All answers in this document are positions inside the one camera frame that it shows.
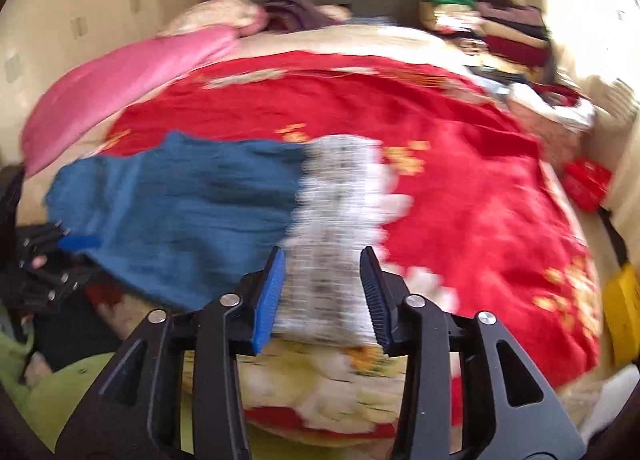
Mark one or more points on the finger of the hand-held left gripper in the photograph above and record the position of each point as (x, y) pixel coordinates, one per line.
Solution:
(60, 282)
(80, 242)

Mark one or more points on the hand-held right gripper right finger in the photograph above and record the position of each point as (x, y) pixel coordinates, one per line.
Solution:
(374, 295)

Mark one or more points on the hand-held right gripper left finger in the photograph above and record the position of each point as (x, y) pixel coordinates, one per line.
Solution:
(269, 295)

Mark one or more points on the blue denim pants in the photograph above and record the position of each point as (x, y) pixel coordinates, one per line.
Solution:
(175, 220)

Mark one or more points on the green cloth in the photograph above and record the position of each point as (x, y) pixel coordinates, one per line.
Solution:
(55, 405)

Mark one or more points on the red floral blanket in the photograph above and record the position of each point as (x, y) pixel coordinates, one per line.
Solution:
(475, 220)

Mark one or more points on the pink quilt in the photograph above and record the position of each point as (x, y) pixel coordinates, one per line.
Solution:
(110, 83)

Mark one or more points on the cream wardrobe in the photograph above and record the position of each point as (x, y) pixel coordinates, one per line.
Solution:
(75, 15)

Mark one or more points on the yellow plastic object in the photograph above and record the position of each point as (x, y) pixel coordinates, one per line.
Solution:
(625, 315)

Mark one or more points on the bed with cream sheet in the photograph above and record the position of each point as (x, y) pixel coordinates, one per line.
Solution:
(350, 38)

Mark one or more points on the loose heap of clothes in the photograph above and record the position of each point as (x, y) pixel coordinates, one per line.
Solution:
(540, 95)

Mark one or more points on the cream floral pillow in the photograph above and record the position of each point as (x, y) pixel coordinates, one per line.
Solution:
(220, 15)

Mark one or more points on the purple striped cloth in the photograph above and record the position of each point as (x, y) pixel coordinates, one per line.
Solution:
(300, 13)

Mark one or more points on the stack of folded clothes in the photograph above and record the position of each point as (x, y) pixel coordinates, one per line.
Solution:
(500, 25)

